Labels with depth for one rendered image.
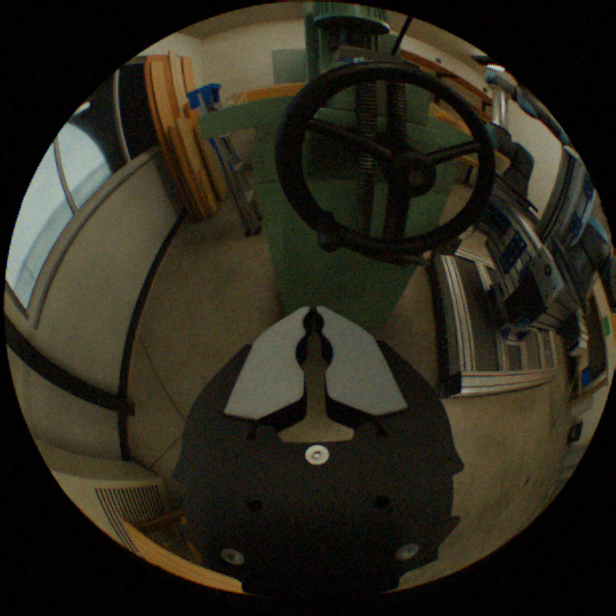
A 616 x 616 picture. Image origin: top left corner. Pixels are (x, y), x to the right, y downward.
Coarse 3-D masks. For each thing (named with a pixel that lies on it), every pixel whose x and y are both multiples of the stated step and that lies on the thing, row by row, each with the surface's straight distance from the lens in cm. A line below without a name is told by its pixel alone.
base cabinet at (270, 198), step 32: (320, 192) 44; (352, 192) 45; (384, 192) 47; (288, 224) 49; (352, 224) 50; (416, 224) 55; (288, 256) 56; (320, 256) 56; (352, 256) 57; (288, 288) 67; (320, 288) 67; (352, 288) 68; (384, 288) 71; (352, 320) 89; (384, 320) 94
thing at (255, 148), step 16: (256, 144) 42; (272, 144) 41; (304, 144) 40; (320, 144) 40; (336, 144) 41; (256, 160) 42; (272, 160) 42; (304, 160) 41; (320, 160) 41; (336, 160) 42; (352, 160) 42; (256, 176) 43; (272, 176) 43; (304, 176) 43; (320, 176) 43; (336, 176) 43; (352, 176) 43; (448, 176) 51; (448, 192) 53
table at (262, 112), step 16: (288, 96) 40; (224, 112) 42; (240, 112) 41; (256, 112) 40; (272, 112) 40; (320, 112) 30; (336, 112) 30; (352, 112) 30; (208, 128) 43; (224, 128) 42; (240, 128) 41; (384, 128) 32; (416, 128) 34; (432, 128) 46; (448, 128) 48; (432, 144) 35; (448, 144) 49
